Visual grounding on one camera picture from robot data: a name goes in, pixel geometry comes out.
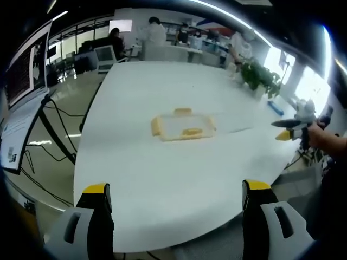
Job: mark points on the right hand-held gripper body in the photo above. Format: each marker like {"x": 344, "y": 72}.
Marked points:
{"x": 305, "y": 113}

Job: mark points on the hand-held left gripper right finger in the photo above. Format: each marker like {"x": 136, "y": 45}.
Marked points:
{"x": 265, "y": 230}

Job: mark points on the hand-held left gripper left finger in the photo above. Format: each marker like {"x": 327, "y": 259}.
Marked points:
{"x": 81, "y": 233}

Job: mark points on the person's right hand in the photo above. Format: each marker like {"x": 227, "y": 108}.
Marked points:
{"x": 320, "y": 135}

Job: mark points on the blue flat object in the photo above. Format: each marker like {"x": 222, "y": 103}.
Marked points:
{"x": 275, "y": 107}

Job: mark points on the green potted plant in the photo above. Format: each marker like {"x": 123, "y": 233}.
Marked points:
{"x": 257, "y": 75}

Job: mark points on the person's dark clothing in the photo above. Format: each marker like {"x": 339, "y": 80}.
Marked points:
{"x": 330, "y": 200}

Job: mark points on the white printed board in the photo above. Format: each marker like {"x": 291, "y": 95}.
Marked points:
{"x": 19, "y": 127}

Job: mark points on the ceiling light strip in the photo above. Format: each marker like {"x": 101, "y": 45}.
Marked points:
{"x": 225, "y": 15}

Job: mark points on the dark computer monitor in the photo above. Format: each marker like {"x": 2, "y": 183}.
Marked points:
{"x": 23, "y": 70}

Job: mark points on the white mesh office chair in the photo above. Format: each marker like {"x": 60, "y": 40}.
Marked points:
{"x": 104, "y": 58}

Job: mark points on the bright wall screen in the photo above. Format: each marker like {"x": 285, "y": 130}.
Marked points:
{"x": 120, "y": 25}

